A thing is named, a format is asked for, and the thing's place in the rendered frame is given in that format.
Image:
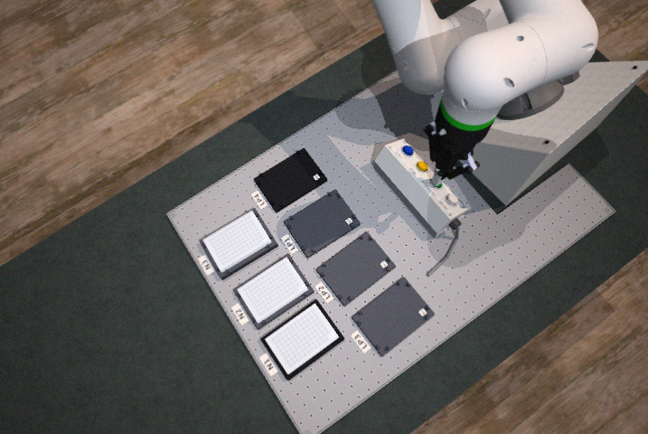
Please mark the white button panel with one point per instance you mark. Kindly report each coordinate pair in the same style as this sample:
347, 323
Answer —
437, 208

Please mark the white label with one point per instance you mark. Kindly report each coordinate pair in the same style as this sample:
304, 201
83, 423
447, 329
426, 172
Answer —
259, 200
356, 336
324, 292
289, 244
240, 314
268, 364
206, 265

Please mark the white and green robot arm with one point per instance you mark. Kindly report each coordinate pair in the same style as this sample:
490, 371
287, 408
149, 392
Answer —
491, 70

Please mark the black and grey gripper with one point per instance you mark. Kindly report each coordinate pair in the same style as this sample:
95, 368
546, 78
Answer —
447, 156

